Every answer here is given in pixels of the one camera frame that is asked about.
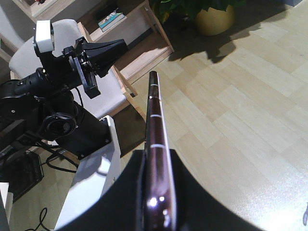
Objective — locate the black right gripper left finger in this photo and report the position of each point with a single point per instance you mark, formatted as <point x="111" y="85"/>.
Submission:
<point x="120" y="208"/>

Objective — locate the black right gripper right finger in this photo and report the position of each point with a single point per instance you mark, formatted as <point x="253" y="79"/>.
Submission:
<point x="197" y="209"/>

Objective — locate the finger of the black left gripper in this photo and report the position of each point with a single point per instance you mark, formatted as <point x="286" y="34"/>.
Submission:
<point x="105" y="52"/>
<point x="100" y="66"/>

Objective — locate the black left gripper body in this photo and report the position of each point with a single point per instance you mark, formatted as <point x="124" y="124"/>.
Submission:
<point x="80" y="66"/>

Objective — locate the black smartphone purple case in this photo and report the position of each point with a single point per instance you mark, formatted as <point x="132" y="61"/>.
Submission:
<point x="159" y="197"/>

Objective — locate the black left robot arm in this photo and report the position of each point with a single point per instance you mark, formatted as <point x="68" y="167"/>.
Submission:
<point x="44" y="98"/>

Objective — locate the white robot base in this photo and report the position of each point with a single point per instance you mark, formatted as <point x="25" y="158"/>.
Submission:
<point x="95" y="175"/>

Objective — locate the grey cushioned wooden chair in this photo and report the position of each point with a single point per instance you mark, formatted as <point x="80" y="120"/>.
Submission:
<point x="56" y="59"/>

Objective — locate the stacked books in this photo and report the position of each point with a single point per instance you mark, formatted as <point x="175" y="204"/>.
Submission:
<point x="110" y="20"/>

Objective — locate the wooden bookshelf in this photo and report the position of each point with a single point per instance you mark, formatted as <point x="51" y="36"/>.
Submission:
<point x="147" y="41"/>

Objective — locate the yellow plant pot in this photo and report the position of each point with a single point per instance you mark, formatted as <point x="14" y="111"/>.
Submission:
<point x="213" y="22"/>

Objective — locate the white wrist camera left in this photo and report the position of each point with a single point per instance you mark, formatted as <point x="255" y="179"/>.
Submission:
<point x="44" y="36"/>

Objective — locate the black wire basket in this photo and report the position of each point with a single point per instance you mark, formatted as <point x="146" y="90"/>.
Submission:
<point x="22" y="174"/>

